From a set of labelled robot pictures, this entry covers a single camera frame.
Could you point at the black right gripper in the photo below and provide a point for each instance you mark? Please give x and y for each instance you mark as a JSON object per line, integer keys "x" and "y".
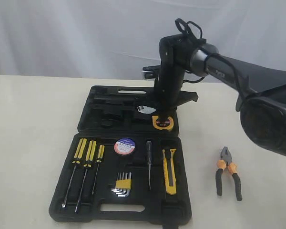
{"x": 168, "y": 91}

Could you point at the yellow tape measure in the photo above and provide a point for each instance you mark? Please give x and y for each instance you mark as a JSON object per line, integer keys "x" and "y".
{"x": 167, "y": 124}

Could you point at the black electrical tape roll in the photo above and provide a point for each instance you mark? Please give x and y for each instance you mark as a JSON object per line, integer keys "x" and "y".
{"x": 124, "y": 146}

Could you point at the black plastic tool case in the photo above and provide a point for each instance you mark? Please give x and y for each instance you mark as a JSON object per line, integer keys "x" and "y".
{"x": 106, "y": 123}

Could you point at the yellow utility knife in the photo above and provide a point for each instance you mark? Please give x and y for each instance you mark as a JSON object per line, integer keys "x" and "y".
{"x": 168, "y": 169}

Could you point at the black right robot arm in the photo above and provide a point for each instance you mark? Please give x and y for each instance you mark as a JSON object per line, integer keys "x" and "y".
{"x": 261, "y": 91}

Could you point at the silver adjustable wrench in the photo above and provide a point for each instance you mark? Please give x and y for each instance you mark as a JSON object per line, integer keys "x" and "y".
{"x": 145, "y": 109}

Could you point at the black voltage tester screwdriver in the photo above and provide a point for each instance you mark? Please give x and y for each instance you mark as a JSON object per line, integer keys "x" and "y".
{"x": 149, "y": 160}

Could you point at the orange black pliers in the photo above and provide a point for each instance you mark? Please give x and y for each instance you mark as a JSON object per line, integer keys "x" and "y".
{"x": 224, "y": 163}

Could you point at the white backdrop curtain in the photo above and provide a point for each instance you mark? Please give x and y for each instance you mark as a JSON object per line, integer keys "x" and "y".
{"x": 115, "y": 39}

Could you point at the small yellow black screwdriver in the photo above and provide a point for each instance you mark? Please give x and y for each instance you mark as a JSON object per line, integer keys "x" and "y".
{"x": 99, "y": 160}

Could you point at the middle yellow black screwdriver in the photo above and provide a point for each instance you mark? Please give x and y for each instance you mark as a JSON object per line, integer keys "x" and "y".
{"x": 88, "y": 163}

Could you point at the hex key set yellow holder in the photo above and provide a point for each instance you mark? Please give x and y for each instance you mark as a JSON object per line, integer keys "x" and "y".
{"x": 123, "y": 185}

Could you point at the large yellow black screwdriver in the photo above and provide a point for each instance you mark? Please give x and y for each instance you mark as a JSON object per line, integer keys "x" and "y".
{"x": 76, "y": 161}

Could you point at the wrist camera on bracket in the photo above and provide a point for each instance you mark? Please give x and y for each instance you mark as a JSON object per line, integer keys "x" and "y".
{"x": 150, "y": 72}

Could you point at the claw hammer black handle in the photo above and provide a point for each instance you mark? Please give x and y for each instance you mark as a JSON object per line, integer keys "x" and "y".
{"x": 121, "y": 97}

